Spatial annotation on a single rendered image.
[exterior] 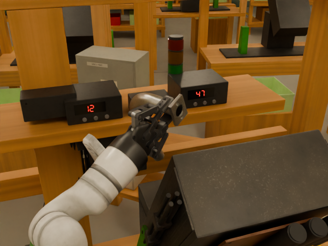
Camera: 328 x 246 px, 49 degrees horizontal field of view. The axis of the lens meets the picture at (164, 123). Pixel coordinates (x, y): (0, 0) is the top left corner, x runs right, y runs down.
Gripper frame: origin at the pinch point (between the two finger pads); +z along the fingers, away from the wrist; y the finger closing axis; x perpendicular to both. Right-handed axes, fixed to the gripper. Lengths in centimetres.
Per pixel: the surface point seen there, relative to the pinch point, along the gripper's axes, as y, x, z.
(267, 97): -38, 2, 45
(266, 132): -71, 9, 55
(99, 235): -187, 120, -3
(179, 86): -21.3, 19.8, 23.9
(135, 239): -88, 37, -8
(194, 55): -350, 321, 365
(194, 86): -22.4, 16.2, 26.8
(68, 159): -34, 45, -10
